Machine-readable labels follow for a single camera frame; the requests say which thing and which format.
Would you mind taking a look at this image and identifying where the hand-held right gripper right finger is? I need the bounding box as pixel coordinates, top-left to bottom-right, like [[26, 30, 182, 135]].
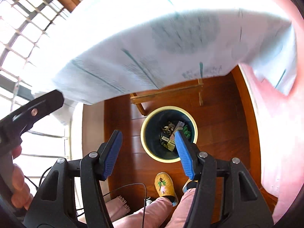
[[174, 129, 275, 228]]

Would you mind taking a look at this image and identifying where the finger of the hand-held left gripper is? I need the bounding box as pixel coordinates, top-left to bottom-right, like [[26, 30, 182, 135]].
[[0, 90, 64, 152]]

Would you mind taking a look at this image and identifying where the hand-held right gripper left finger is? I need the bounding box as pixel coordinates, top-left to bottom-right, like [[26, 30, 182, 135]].
[[23, 129, 123, 228]]

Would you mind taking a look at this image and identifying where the dark green cardboard box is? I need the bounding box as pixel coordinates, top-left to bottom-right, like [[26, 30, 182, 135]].
[[160, 135, 177, 151]]

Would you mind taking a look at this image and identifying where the green paper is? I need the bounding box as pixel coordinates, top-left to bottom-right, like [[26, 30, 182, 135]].
[[182, 125, 192, 139]]

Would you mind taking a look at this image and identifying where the silver black wrapper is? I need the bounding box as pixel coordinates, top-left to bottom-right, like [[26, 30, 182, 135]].
[[162, 122, 177, 136]]

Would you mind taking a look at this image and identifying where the dark waste bin cream rim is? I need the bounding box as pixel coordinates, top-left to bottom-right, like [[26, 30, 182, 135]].
[[141, 107, 198, 163]]

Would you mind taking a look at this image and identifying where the person's left hand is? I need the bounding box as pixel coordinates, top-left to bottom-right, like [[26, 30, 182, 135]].
[[10, 144, 34, 211]]

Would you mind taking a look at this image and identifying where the yellow embroidered slipper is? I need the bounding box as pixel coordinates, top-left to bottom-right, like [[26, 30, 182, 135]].
[[182, 178, 199, 194], [154, 172, 179, 207]]

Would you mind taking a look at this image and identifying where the pink fringed cloth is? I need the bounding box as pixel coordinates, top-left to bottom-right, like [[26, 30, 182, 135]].
[[104, 195, 131, 221]]

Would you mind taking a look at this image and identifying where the person's right leg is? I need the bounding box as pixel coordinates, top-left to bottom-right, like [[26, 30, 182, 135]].
[[164, 188, 197, 228]]

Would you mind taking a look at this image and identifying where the person's leg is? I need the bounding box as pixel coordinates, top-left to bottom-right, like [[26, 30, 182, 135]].
[[112, 195, 174, 228], [164, 188, 197, 228]]

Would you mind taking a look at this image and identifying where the person's left leg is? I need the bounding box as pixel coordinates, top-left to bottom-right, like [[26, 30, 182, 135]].
[[112, 195, 174, 228]]

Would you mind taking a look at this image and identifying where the brown grid window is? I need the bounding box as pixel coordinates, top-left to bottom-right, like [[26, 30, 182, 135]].
[[0, 0, 83, 188]]

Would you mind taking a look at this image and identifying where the pink bed sheet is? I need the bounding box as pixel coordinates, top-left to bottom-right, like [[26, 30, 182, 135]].
[[237, 0, 304, 224]]

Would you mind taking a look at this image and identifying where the leaf print blue tablecloth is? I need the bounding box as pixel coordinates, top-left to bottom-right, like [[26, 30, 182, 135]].
[[24, 0, 298, 129]]

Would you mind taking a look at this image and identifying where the thin black cable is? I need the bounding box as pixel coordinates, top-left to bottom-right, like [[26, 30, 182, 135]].
[[102, 183, 148, 228]]

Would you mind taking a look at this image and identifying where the wooden table frame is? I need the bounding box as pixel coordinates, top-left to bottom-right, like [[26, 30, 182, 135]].
[[130, 78, 204, 117]]

